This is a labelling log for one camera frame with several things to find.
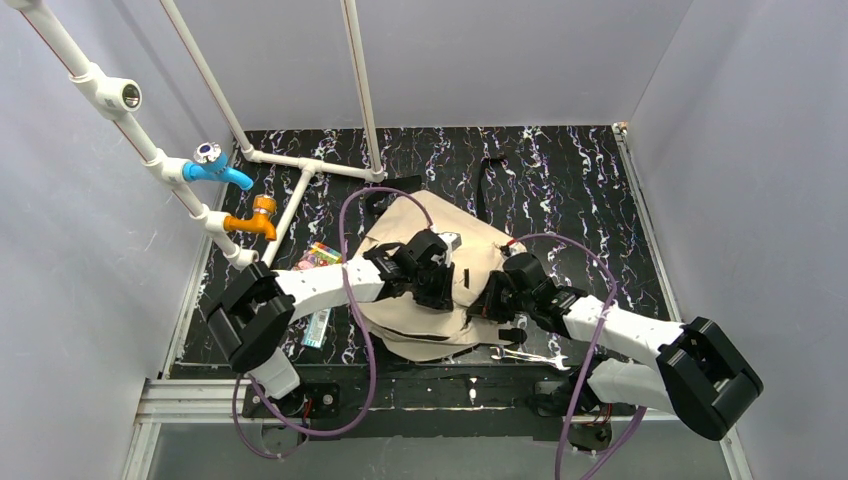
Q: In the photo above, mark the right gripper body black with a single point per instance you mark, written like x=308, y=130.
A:
x=494, y=300

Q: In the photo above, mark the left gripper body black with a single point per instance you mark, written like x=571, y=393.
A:
x=436, y=286

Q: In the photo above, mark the beige student backpack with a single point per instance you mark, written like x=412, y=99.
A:
x=420, y=334

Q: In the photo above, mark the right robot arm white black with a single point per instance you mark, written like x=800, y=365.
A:
x=691, y=370

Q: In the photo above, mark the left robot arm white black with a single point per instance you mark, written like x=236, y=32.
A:
x=250, y=317

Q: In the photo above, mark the teal pencil pack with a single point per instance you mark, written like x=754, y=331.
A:
x=315, y=332

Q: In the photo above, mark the yellow crayon box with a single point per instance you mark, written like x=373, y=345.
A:
x=317, y=255

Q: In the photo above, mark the orange tap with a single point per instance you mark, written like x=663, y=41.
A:
x=263, y=208

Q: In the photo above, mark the blue tap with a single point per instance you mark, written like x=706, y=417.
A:
x=211, y=163

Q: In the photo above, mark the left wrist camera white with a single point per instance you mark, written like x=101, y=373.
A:
x=452, y=240

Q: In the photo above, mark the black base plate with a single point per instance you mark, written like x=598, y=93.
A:
x=510, y=400

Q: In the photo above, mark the aluminium rail frame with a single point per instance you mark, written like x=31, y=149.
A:
x=577, y=181

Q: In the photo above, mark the white pvc pipe frame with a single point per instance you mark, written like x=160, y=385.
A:
x=241, y=241

